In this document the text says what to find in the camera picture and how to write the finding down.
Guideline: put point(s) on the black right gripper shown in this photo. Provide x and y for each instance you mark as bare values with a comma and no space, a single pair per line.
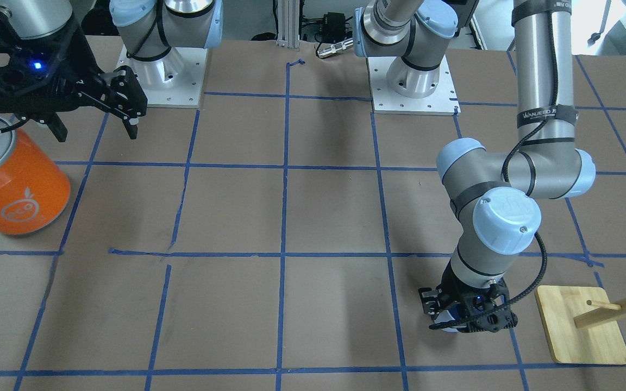
77,64

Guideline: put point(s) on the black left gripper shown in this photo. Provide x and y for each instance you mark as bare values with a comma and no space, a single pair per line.
446,294

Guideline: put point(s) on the light blue cup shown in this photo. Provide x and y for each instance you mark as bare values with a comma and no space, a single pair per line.
454,313

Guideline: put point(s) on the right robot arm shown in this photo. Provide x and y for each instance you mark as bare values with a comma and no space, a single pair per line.
148,29

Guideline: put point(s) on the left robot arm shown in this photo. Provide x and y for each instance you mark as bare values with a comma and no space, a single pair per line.
500,257

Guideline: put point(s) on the wooden cup stand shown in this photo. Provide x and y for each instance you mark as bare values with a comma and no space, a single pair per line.
581,325

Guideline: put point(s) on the orange can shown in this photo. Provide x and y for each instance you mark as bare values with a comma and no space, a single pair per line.
33,190

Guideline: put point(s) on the black power adapter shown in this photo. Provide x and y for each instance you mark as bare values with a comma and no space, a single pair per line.
333,26

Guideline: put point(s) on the silver cylinder connector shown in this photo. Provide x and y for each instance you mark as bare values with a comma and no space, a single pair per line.
334,49

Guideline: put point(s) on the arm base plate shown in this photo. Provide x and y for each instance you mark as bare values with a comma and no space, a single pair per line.
176,81
399,89

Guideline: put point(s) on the aluminium frame post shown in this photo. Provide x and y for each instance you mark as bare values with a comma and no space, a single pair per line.
288,23

